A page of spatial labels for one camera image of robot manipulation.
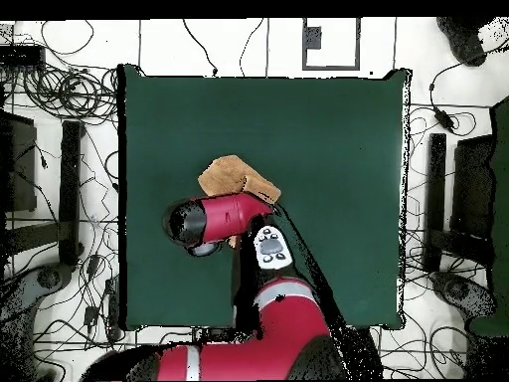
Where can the tan terry towel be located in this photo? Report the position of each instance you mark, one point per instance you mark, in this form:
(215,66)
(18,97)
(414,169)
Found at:
(230,175)

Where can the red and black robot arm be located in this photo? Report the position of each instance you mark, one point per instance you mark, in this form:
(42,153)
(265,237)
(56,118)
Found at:
(226,217)

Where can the dark green fabric item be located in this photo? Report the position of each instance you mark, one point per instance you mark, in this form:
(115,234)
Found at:
(502,199)

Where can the flat black device box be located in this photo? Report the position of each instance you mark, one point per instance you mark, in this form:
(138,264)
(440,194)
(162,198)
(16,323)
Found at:
(22,55)

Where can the dark green table cloth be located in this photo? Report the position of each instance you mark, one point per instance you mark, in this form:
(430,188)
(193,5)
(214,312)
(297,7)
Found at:
(318,159)

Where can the black upright stand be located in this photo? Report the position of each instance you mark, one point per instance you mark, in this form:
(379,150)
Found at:
(436,179)
(70,179)

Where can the black power adapter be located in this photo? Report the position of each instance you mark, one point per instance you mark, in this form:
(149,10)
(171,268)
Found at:
(443,118)
(90,316)

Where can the person's foot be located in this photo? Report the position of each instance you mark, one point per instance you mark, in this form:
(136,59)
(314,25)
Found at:
(461,39)

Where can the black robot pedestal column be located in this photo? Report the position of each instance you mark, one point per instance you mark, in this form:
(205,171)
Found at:
(216,335)

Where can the dark pedestal leg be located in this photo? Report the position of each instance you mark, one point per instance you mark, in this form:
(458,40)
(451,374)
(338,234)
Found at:
(47,278)
(457,290)

